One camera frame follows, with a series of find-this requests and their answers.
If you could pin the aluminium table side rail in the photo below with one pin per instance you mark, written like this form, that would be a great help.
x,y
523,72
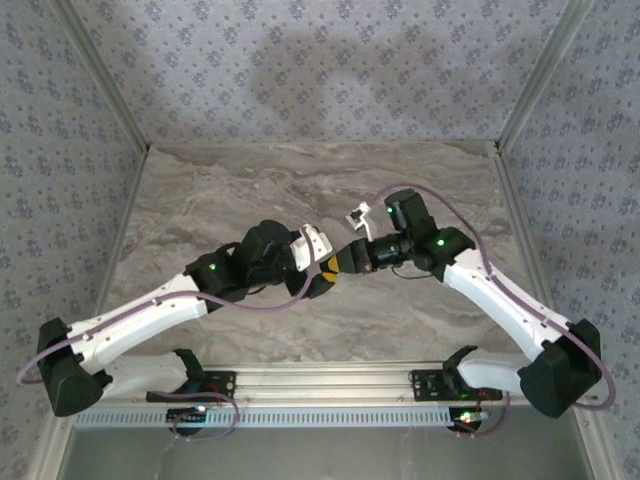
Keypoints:
x,y
116,240
515,200

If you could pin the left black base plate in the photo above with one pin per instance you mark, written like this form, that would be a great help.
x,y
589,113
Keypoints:
x,y
220,386

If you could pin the left aluminium corner post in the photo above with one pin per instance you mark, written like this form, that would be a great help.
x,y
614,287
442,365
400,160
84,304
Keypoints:
x,y
102,75

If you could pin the left control board with LED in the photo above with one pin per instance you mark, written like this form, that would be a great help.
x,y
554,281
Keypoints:
x,y
187,417

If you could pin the left aluminium table side rail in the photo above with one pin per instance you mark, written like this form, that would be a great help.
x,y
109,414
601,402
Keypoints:
x,y
116,240

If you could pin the right control board with LED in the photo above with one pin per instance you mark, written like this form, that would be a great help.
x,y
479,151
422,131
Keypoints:
x,y
467,419

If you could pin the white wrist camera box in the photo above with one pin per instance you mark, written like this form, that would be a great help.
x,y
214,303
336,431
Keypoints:
x,y
312,245
360,215

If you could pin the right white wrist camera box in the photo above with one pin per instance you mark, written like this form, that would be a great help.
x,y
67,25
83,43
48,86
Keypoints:
x,y
360,215

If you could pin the aluminium corner post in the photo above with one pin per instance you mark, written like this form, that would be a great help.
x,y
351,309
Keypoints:
x,y
102,75
541,75

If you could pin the control board with led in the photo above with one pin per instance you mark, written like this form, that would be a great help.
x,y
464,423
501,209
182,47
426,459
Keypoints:
x,y
467,419
187,417

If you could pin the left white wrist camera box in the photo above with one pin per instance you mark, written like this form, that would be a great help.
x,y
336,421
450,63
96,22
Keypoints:
x,y
312,245

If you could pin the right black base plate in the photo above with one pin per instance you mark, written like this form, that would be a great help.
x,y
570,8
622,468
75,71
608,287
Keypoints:
x,y
430,387

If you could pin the right aluminium table side rail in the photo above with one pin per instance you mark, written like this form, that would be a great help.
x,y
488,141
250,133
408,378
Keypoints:
x,y
515,200

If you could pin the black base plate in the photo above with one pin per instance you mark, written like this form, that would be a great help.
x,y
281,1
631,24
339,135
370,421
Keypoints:
x,y
220,386
430,387

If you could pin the aluminium mounting rail beam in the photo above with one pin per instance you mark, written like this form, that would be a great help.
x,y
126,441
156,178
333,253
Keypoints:
x,y
320,382

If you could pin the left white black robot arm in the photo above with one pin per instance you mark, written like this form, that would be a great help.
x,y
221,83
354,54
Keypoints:
x,y
140,315

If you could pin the grey metal panel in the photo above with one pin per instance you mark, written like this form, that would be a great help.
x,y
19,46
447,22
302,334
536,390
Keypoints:
x,y
320,455

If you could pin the right aluminium corner post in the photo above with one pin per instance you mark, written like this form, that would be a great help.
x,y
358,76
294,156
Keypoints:
x,y
541,75

